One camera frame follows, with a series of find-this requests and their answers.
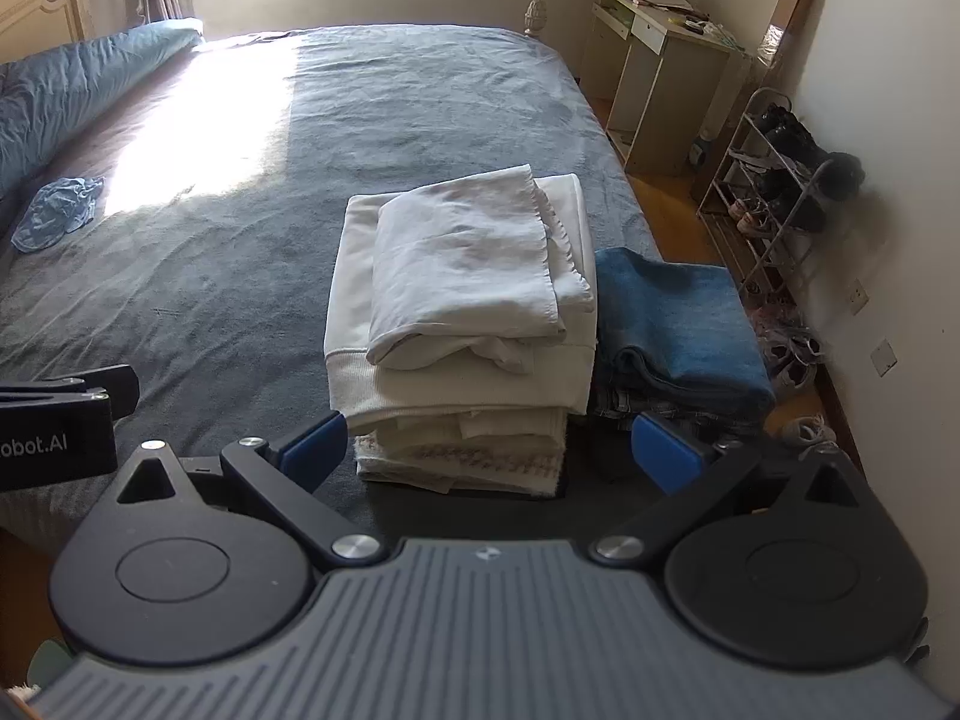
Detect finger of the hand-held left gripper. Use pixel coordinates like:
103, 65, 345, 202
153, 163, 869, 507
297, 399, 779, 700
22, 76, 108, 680
0, 364, 141, 422

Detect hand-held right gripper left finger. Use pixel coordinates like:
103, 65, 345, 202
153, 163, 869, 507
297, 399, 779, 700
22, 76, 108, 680
112, 410, 389, 572

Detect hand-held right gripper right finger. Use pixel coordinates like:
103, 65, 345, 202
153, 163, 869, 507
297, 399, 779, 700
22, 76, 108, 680
589, 412, 872, 569

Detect cream folded sweatshirt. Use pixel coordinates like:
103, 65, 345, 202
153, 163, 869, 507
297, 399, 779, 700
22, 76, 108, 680
323, 173, 599, 437

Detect folded blue jeans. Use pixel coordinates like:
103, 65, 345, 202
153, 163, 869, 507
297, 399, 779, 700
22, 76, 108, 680
591, 246, 778, 437

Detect white knitted folded garment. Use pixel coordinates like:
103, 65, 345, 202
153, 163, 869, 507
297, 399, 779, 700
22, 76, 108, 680
355, 406, 569, 501

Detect grey bed blanket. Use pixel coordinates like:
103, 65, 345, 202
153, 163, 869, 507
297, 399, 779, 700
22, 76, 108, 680
0, 22, 667, 541

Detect light blue garment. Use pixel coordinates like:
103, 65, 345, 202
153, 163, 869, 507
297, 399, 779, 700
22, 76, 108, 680
10, 175, 107, 254

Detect metal shoe rack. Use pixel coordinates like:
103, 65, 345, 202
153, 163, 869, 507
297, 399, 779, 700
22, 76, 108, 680
694, 86, 839, 302

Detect dark blue duvet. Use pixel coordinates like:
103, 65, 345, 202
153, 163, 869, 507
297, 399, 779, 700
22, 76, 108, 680
0, 18, 206, 200

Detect pile of shoes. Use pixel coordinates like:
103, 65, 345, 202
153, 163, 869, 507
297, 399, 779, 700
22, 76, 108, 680
730, 103, 869, 452

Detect pale desk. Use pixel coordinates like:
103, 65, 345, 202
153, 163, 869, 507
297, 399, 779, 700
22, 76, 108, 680
580, 0, 753, 179

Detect cream carved headboard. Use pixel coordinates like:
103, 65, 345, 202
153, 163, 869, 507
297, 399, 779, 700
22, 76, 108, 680
0, 0, 89, 65

